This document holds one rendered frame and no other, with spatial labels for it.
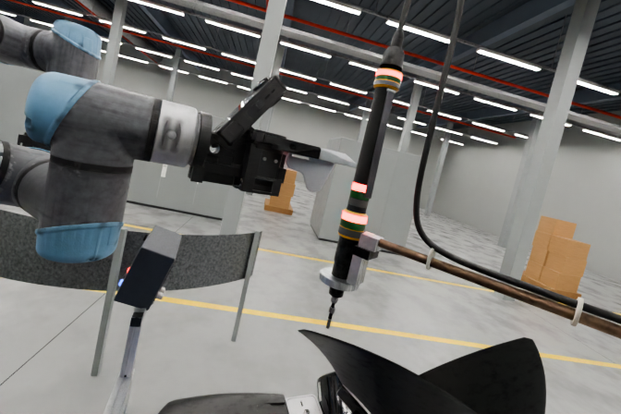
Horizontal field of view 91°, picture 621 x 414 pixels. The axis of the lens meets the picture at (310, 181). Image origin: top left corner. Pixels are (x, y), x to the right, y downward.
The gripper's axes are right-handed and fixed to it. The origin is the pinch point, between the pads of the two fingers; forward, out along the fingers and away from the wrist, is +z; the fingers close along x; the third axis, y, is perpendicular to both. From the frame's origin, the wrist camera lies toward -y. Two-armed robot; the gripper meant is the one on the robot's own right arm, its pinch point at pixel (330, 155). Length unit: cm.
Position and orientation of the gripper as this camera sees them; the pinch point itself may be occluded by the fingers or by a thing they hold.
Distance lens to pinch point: 48.0
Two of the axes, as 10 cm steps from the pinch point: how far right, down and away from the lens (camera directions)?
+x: 4.6, 1.7, -8.7
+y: -2.3, 9.7, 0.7
